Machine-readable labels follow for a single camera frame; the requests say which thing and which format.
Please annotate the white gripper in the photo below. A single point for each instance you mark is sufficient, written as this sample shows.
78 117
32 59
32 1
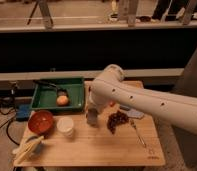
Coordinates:
92 113

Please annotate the grey board eraser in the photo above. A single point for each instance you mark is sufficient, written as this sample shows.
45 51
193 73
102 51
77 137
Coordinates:
92 122

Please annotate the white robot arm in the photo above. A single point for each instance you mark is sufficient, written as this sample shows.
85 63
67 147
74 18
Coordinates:
108 86

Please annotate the green plastic tray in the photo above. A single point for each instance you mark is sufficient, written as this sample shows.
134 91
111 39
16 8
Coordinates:
44 97

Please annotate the orange carrot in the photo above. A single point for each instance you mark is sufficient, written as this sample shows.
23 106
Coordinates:
112 104

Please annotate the dark grape bunch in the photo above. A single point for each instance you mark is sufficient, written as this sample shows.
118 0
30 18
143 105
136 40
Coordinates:
115 120

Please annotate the white plastic cup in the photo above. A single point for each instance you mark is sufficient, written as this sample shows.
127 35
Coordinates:
66 126

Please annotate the orange round fruit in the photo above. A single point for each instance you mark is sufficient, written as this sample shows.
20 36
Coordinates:
62 100

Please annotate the black ladle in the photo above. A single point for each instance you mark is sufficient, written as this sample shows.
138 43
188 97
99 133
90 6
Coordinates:
59 91

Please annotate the wooden board table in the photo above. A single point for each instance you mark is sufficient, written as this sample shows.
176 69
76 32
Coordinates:
97 147

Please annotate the red-brown bowl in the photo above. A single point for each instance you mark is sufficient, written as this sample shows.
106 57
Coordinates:
41 122

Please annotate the metal fork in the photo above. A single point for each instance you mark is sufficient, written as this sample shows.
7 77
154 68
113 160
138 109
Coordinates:
132 123

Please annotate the blue power box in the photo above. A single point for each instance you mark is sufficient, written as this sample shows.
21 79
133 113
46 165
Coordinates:
23 112

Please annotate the yellow banana bunch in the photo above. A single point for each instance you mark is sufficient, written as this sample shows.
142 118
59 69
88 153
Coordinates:
31 147

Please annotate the metal window rail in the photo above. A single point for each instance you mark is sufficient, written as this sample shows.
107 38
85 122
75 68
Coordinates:
171 72

